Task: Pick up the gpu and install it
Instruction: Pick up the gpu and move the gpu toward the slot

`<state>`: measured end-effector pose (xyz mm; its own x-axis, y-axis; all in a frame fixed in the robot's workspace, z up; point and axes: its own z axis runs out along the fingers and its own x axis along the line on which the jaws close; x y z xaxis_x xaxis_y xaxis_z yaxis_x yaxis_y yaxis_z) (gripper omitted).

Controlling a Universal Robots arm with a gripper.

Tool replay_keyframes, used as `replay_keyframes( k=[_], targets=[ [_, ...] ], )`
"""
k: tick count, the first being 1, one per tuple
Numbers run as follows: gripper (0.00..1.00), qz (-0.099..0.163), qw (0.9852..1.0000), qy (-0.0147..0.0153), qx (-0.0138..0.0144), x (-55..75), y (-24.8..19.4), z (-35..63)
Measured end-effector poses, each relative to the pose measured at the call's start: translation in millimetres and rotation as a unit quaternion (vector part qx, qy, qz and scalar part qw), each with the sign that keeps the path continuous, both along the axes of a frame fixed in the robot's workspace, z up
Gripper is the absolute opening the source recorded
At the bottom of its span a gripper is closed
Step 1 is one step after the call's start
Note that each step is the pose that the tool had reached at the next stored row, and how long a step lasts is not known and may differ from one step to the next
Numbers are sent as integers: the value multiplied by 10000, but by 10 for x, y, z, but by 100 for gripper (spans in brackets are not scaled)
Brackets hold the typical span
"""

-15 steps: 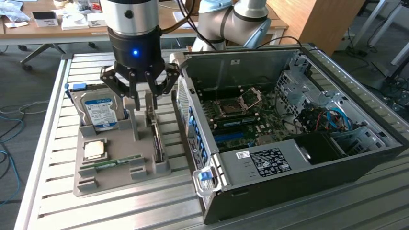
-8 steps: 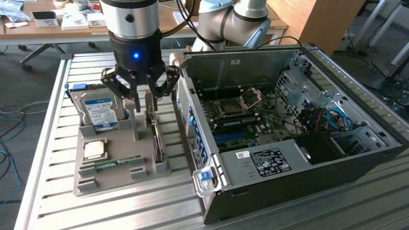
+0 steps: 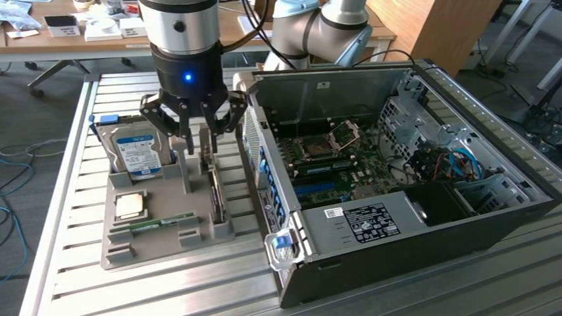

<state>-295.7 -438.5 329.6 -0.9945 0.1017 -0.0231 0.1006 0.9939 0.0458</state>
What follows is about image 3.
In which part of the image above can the black open PC case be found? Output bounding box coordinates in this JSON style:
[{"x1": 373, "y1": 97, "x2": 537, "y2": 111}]
[{"x1": 230, "y1": 58, "x2": 562, "y2": 310}]

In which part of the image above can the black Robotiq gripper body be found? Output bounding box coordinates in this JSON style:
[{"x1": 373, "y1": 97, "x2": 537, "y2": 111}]
[{"x1": 150, "y1": 44, "x2": 229, "y2": 116}]

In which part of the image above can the metal disk bay cage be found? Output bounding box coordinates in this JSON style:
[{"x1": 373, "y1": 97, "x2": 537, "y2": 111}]
[{"x1": 376, "y1": 95, "x2": 477, "y2": 165}]

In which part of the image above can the white tape roll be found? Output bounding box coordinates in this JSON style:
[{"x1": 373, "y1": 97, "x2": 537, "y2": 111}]
[{"x1": 85, "y1": 18, "x2": 117, "y2": 34}]

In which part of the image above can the white label card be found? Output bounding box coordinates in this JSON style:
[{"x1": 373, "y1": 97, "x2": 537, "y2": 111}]
[{"x1": 4, "y1": 29, "x2": 41, "y2": 40}]

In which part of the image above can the flat white box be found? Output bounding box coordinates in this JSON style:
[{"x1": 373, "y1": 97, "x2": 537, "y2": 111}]
[{"x1": 82, "y1": 18, "x2": 124, "y2": 43}]

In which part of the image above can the CPU socket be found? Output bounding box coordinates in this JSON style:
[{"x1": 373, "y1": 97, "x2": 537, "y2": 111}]
[{"x1": 296, "y1": 135, "x2": 341, "y2": 159}]

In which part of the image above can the metal socket cover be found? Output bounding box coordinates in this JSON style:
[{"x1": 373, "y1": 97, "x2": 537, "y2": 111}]
[{"x1": 324, "y1": 118, "x2": 364, "y2": 153}]

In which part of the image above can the clear plastic bag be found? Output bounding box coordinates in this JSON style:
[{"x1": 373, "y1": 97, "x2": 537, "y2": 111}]
[{"x1": 0, "y1": 0, "x2": 44, "y2": 31}]

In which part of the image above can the green RAM stick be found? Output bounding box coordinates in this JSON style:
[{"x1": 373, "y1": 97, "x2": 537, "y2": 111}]
[{"x1": 109, "y1": 212, "x2": 197, "y2": 234}]

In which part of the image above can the black cable over case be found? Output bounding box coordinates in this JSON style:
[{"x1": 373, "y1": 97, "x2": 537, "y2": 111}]
[{"x1": 348, "y1": 47, "x2": 440, "y2": 72}]

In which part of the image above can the white box black top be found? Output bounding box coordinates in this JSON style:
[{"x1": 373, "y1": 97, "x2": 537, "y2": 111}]
[{"x1": 42, "y1": 14, "x2": 82, "y2": 38}]

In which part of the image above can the plain white box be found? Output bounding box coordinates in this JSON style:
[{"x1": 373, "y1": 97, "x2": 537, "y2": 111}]
[{"x1": 117, "y1": 16, "x2": 146, "y2": 39}]

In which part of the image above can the green graphics card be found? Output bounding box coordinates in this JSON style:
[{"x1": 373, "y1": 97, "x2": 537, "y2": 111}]
[{"x1": 196, "y1": 126, "x2": 229, "y2": 230}]

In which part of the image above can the long expansion slot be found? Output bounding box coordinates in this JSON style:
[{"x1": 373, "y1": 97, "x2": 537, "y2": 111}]
[{"x1": 292, "y1": 182, "x2": 339, "y2": 197}]

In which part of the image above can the silver CPU chip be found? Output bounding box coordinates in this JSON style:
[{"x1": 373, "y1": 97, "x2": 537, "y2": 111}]
[{"x1": 113, "y1": 194, "x2": 146, "y2": 221}]

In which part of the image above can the white paper stack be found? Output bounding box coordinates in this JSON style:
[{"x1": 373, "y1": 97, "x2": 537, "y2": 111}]
[{"x1": 236, "y1": 14, "x2": 273, "y2": 40}]

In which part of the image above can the wooden office desk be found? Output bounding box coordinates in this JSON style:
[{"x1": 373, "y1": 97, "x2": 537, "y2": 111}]
[
  {"x1": 0, "y1": 0, "x2": 158, "y2": 96},
  {"x1": 154, "y1": 0, "x2": 399, "y2": 72}
]

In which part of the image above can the grey parts rack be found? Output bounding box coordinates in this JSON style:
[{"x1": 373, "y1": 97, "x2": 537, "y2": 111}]
[{"x1": 98, "y1": 131, "x2": 237, "y2": 271}]

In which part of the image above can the hard disk blue caddy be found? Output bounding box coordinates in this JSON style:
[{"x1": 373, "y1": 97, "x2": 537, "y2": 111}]
[{"x1": 89, "y1": 111, "x2": 177, "y2": 182}]

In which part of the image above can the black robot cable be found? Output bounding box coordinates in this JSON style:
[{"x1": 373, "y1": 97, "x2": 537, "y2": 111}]
[{"x1": 218, "y1": 0, "x2": 316, "y2": 66}]

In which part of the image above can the green motherboard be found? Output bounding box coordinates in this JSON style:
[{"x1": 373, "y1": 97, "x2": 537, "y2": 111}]
[{"x1": 276, "y1": 131, "x2": 421, "y2": 211}]

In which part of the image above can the metal disk bay bracket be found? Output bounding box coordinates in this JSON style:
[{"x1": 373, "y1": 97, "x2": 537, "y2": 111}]
[{"x1": 451, "y1": 172, "x2": 535, "y2": 217}]

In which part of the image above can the installed RAM stick white label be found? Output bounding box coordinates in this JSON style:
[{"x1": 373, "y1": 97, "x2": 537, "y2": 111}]
[{"x1": 299, "y1": 160, "x2": 355, "y2": 176}]

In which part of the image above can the blue floor cable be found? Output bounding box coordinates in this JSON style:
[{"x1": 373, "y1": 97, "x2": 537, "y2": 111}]
[{"x1": 0, "y1": 157, "x2": 34, "y2": 284}]

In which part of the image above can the grey case latch handle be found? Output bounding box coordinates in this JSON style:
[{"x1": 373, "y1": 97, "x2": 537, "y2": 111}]
[{"x1": 263, "y1": 226, "x2": 308, "y2": 273}]

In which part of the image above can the blue disk wire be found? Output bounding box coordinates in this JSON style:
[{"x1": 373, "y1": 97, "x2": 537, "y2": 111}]
[{"x1": 445, "y1": 148, "x2": 484, "y2": 181}]

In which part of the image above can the grey power supply unit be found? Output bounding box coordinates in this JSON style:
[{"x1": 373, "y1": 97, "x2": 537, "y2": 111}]
[{"x1": 299, "y1": 190, "x2": 429, "y2": 258}]

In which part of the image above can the blue latch tab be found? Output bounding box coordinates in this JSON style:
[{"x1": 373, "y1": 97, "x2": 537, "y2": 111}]
[{"x1": 271, "y1": 232, "x2": 293, "y2": 251}]

